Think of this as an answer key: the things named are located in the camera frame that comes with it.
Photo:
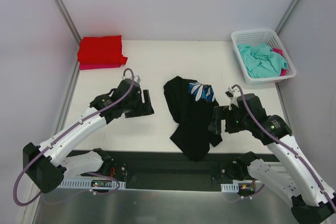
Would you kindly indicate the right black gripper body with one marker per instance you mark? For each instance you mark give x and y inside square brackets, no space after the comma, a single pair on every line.
[220,118]

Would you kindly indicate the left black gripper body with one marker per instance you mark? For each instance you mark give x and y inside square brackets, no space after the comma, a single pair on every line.
[140,106]

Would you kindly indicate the black daisy print t-shirt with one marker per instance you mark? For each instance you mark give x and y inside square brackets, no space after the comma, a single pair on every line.
[191,105]

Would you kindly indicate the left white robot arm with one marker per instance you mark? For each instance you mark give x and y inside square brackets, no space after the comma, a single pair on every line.
[49,163]

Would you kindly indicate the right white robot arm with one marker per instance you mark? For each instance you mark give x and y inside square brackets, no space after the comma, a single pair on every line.
[310,198]

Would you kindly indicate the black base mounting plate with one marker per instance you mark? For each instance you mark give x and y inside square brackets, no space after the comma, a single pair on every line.
[174,171]

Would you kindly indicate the folded red t-shirt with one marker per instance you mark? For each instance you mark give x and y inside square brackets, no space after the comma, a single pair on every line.
[106,50]

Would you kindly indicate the crumpled teal t-shirt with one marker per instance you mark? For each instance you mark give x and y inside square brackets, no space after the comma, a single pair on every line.
[260,60]

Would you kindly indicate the folded pink t-shirt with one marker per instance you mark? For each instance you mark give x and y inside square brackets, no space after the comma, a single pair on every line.
[83,66]

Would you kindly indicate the crumpled pink t-shirt in basket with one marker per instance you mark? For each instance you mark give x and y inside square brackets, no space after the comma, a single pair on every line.
[283,63]

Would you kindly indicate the white plastic basket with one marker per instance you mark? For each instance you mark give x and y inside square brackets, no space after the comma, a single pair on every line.
[258,36]

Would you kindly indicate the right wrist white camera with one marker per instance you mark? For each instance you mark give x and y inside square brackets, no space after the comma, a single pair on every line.
[233,94]

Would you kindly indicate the right white cable duct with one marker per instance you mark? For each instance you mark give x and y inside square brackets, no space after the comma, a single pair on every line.
[230,188]

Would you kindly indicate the white cable duct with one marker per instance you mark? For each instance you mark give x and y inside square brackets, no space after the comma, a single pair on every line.
[81,183]
[230,188]

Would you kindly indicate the left white cable duct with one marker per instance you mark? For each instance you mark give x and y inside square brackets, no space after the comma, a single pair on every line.
[81,183]

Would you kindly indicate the left aluminium frame post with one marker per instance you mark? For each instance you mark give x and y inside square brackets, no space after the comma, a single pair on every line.
[68,20]

